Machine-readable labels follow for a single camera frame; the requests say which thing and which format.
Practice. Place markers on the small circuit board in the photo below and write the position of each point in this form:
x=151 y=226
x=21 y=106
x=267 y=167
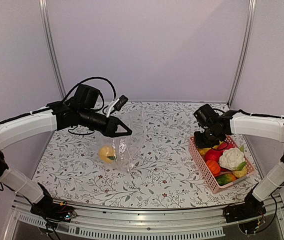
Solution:
x=68 y=215

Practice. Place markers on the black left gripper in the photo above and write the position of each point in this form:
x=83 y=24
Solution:
x=112 y=125

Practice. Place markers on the clear zip top bag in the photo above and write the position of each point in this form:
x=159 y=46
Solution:
x=126 y=147

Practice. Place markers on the right aluminium frame post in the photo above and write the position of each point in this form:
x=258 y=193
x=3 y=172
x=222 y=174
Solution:
x=243 y=52

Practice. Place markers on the aluminium frame post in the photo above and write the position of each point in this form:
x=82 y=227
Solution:
x=50 y=46
x=243 y=52

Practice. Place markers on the left aluminium frame post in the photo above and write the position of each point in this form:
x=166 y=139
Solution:
x=50 y=46

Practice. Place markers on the floral table mat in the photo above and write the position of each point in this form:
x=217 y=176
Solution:
x=163 y=174

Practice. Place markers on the green orange toy mango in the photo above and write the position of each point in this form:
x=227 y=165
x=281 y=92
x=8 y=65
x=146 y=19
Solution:
x=225 y=179

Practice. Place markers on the white toy cauliflower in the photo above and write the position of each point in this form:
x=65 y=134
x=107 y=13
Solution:
x=231 y=159

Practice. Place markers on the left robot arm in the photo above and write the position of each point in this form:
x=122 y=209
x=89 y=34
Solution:
x=77 y=108

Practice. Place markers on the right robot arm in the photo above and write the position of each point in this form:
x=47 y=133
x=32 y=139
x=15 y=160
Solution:
x=238 y=122

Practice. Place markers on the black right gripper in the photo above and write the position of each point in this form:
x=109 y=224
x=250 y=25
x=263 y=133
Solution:
x=199 y=144

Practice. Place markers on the orange toy tangerine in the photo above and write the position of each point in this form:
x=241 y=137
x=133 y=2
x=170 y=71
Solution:
x=214 y=167

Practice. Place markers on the red toy apple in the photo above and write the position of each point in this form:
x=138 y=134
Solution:
x=213 y=155
x=225 y=146

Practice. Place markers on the yellow toy banana bunch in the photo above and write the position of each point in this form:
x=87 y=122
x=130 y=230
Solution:
x=203 y=151

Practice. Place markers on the front aluminium rail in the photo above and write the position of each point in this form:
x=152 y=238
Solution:
x=95 y=222

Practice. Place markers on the yellow toy corn piece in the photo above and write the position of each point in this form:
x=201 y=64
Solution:
x=240 y=172

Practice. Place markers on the yellow toy lemon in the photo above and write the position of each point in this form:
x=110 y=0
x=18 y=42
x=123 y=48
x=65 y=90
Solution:
x=107 y=154

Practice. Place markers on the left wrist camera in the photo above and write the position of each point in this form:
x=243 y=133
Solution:
x=115 y=106

